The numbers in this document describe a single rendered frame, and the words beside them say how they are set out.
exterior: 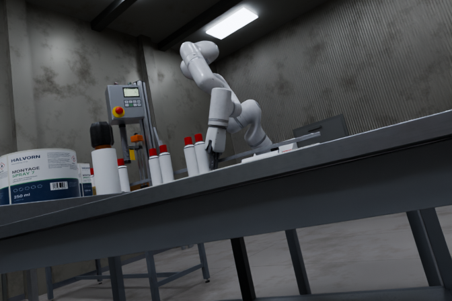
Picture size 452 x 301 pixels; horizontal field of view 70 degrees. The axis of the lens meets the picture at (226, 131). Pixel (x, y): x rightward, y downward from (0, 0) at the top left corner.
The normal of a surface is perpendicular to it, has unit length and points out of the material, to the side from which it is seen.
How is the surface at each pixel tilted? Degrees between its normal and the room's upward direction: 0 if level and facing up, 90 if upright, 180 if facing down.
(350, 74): 90
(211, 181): 90
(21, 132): 90
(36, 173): 90
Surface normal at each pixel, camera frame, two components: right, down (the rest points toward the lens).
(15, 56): 0.77, -0.29
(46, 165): 0.58, -0.29
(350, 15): -0.61, -0.04
